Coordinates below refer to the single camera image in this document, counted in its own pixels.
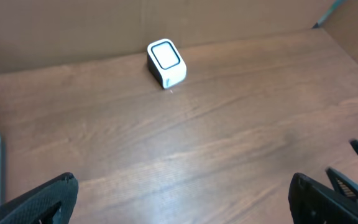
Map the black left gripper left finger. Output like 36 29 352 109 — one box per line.
0 172 79 224

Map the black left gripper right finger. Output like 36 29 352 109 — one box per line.
288 173 358 224

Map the white barcode scanner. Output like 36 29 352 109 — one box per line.
147 39 187 90

